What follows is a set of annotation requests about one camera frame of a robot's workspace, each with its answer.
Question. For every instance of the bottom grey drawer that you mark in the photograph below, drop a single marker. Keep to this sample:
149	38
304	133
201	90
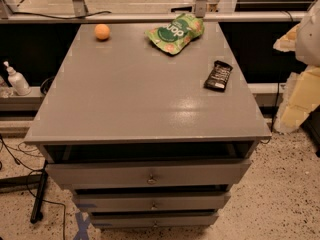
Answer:
155	220

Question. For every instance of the blue tape cross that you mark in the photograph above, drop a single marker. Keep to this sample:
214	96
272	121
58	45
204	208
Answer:
84	228

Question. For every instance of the orange fruit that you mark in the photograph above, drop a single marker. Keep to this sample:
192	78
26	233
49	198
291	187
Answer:
102	31

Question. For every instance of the black metal floor bar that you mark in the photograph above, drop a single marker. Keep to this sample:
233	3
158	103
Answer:
36	214

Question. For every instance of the grey drawer cabinet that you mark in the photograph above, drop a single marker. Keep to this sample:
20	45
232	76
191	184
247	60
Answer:
124	100

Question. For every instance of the top grey drawer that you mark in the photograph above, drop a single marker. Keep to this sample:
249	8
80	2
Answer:
148	174

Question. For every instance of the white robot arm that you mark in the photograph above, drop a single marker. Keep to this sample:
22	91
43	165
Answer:
308	37

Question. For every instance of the green snack bag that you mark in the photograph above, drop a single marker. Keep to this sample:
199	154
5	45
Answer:
173	37

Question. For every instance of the middle grey drawer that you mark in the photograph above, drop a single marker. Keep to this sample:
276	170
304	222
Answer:
151	201

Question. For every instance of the white pump bottle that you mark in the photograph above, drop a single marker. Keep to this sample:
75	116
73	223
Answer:
17	80

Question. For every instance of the grey drawer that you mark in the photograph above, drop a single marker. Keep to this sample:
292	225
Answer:
148	174
155	220
151	201

